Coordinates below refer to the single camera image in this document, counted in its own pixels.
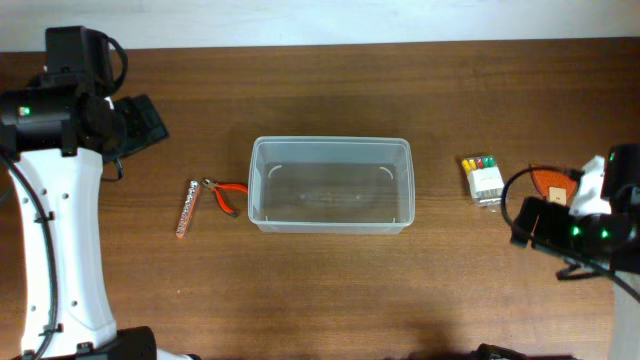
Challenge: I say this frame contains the orange scraper wooden handle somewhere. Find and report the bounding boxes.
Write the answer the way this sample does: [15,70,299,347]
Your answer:
[530,164,577,205]

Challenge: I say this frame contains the pack of coloured bits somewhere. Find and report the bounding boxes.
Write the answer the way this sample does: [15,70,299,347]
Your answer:
[461,155,504,207]

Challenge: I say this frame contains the clear plastic container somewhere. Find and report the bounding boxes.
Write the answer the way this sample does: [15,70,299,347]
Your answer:
[248,136,416,235]

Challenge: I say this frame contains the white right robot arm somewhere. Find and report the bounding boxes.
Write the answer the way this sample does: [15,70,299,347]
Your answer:
[500,144,639,359]

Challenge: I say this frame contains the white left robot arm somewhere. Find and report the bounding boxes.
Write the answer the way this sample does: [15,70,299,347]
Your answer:
[1,26,168,359]

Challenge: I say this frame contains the red handled cutting pliers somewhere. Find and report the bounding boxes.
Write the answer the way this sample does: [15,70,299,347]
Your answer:
[202,178,248,218]

